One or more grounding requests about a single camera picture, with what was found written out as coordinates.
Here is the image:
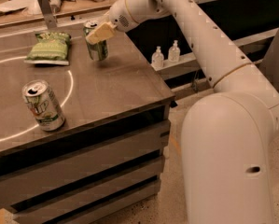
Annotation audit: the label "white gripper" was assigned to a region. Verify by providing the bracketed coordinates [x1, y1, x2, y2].
[86, 0, 139, 45]

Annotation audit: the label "green soda can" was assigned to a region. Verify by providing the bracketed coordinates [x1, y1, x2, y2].
[83, 20, 108, 61]

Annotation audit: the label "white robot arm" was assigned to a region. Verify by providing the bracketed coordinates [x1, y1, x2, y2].
[86, 0, 279, 224]

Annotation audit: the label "white 7up can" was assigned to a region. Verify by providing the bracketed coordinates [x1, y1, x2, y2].
[21, 79, 65, 132]

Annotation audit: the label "green chip bag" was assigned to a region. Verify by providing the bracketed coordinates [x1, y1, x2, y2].
[24, 32, 71, 65]

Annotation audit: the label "left clear sanitizer bottle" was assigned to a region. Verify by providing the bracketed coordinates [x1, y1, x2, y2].
[151, 46, 164, 68]

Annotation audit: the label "clear sanitizer bottle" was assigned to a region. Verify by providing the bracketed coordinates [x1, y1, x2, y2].
[151, 46, 164, 68]
[168, 40, 180, 62]

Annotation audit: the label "right clear sanitizer bottle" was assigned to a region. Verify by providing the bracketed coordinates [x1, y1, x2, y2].
[168, 40, 180, 62]

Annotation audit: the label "white paper sheets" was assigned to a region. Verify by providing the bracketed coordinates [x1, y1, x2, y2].
[0, 0, 38, 14]

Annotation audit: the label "grey drawer cabinet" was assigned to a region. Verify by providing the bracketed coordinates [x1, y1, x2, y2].
[0, 103, 170, 224]

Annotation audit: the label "left metal bracket post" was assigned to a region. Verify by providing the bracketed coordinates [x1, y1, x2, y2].
[37, 0, 57, 29]

